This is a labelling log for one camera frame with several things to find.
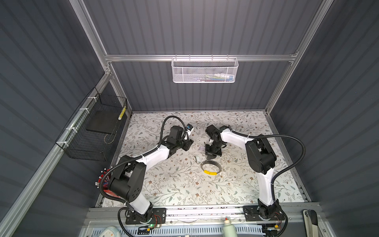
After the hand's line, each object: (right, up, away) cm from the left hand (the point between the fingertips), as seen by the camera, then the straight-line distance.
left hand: (189, 138), depth 91 cm
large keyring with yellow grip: (+15, -16, +2) cm, 22 cm away
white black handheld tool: (+58, -38, -23) cm, 73 cm away
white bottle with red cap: (+18, -38, -27) cm, 50 cm away
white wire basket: (+13, +55, +32) cm, 65 cm away
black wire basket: (-48, +4, -19) cm, 52 cm away
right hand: (+12, -14, +2) cm, 18 cm away
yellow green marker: (-37, +15, -9) cm, 41 cm away
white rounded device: (-36, -41, -24) cm, 60 cm away
